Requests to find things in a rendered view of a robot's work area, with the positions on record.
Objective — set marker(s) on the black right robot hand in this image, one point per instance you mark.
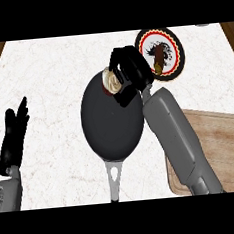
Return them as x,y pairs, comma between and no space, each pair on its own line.
135,69

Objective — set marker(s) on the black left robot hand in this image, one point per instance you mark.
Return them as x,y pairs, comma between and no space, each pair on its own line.
12,141

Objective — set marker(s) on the cream frosted cupcake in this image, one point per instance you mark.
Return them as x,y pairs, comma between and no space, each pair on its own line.
110,82

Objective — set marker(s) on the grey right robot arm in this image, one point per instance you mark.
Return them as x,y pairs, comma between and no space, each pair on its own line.
177,137

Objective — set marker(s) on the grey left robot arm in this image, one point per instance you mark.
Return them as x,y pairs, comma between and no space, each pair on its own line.
8,192

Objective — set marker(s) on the dark grey frying pan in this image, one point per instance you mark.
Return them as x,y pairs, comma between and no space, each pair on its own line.
111,123

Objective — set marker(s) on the wooden cutting board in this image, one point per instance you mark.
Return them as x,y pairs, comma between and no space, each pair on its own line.
222,150

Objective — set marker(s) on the brown bottle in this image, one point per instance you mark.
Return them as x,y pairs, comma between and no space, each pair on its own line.
158,59

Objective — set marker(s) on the round patterned plate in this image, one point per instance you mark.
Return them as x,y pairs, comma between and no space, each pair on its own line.
169,44

